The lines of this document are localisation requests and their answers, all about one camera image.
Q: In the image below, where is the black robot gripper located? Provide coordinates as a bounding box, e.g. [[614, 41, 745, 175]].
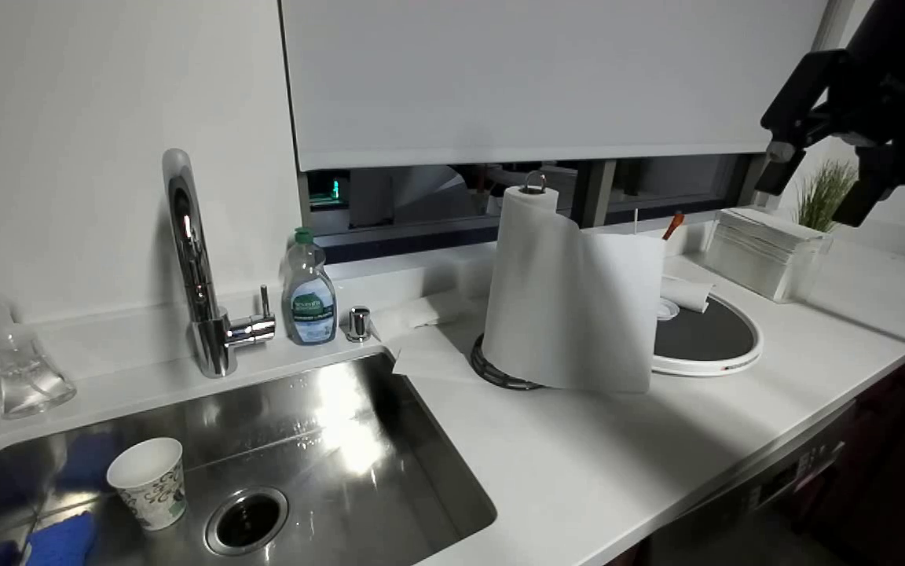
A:
[[757, 0, 905, 227]]

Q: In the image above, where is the white paper towel roll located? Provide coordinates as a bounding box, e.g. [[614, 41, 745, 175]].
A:
[[485, 186, 663, 398]]

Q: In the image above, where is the small green potted plant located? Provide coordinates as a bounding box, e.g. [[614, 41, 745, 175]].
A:
[[799, 164, 859, 234]]

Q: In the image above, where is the white napkin box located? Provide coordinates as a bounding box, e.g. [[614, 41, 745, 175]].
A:
[[704, 208, 825, 301]]

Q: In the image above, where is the round black white tray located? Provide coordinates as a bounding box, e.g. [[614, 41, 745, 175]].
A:
[[651, 296, 763, 378]]

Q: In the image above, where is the white roller window blind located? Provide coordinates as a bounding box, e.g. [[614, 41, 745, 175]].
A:
[[283, 0, 828, 170]]

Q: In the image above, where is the small chrome sink knob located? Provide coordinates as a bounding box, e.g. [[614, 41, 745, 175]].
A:
[[344, 304, 370, 342]]

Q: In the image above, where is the clear dish soap bottle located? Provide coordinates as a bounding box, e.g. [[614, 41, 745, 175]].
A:
[[281, 227, 336, 346]]

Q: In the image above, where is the stainless steel sink basin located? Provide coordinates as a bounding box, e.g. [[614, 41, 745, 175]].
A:
[[0, 352, 497, 566]]

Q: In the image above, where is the chrome kitchen faucet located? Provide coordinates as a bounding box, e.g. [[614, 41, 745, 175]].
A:
[[164, 147, 278, 378]]

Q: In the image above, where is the paper cup in sink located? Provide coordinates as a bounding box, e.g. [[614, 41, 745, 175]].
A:
[[108, 438, 185, 533]]

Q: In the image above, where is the blue sponge in sink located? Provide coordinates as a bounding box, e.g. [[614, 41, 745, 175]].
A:
[[27, 514, 98, 566]]

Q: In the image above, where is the black wire towel holder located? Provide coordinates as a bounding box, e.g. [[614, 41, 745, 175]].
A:
[[470, 333, 547, 391]]

